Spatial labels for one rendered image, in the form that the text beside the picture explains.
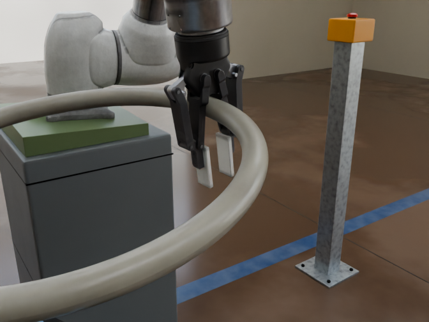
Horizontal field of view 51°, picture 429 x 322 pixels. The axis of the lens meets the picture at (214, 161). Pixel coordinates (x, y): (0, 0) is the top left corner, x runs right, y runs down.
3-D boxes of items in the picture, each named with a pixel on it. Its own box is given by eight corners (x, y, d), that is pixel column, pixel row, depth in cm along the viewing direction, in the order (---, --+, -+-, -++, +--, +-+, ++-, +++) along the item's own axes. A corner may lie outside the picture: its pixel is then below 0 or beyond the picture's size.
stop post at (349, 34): (359, 273, 202) (392, 16, 164) (329, 289, 191) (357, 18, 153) (324, 253, 217) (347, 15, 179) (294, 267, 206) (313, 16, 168)
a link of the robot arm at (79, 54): (42, 86, 131) (37, 6, 124) (105, 85, 139) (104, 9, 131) (49, 99, 118) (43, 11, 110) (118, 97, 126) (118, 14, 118)
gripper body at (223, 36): (206, 20, 67) (212, 81, 71) (159, 32, 62) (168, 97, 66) (242, 25, 61) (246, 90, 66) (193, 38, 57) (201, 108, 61)
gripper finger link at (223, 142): (214, 133, 71) (218, 131, 72) (218, 171, 75) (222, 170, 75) (228, 138, 69) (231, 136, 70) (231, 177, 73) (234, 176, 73)
